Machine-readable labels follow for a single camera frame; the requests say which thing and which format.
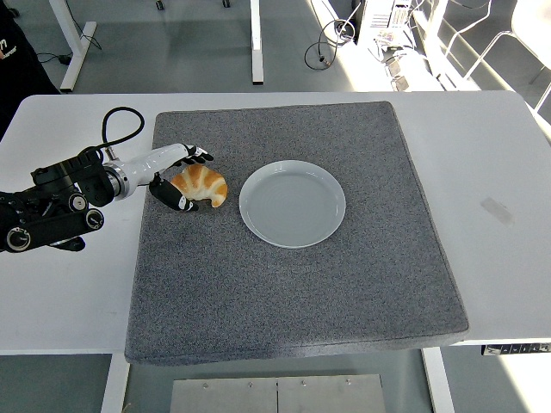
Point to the white desk leg with foot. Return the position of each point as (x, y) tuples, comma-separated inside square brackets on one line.
[(77, 43), (256, 43)]

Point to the white table leg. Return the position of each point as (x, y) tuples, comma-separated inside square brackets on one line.
[(114, 383), (439, 383)]

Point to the white computer tower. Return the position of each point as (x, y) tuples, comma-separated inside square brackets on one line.
[(383, 19)]

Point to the table height control panel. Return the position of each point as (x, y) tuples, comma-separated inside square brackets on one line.
[(516, 349)]

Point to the person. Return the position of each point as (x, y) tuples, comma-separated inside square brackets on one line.
[(17, 73)]

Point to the grey felt mat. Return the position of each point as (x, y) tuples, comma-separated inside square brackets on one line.
[(301, 292)]

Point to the grey tape strip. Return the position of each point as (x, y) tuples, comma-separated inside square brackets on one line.
[(497, 211)]

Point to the croissant bread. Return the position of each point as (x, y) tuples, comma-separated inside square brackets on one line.
[(206, 183)]

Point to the light grey round plate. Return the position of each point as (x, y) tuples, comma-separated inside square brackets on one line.
[(292, 206)]

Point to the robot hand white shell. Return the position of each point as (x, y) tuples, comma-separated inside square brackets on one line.
[(155, 159)]

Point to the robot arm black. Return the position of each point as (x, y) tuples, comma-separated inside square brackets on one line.
[(51, 180)]

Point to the grey metal plate with screws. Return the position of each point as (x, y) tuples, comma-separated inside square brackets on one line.
[(275, 393)]

